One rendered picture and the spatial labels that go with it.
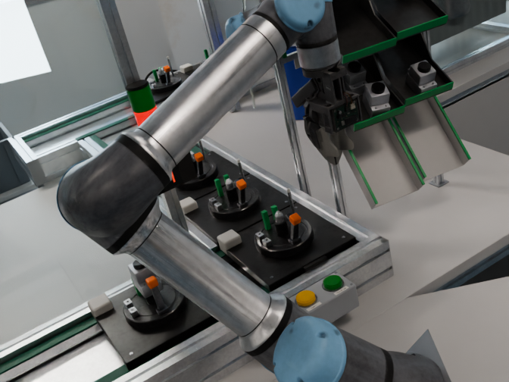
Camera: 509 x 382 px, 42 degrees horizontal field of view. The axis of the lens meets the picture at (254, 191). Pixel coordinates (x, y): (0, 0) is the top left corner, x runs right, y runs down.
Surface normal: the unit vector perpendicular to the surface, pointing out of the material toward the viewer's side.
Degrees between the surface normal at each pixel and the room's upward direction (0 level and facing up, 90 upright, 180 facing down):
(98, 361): 0
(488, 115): 90
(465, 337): 0
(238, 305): 72
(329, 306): 90
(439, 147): 45
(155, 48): 90
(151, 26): 90
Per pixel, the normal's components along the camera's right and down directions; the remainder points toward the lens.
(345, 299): 0.50, 0.32
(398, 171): 0.09, -0.33
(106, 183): -0.20, 0.03
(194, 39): 0.06, 0.48
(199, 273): 0.31, 0.03
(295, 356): -0.79, -0.44
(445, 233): -0.22, -0.85
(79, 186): -0.56, -0.11
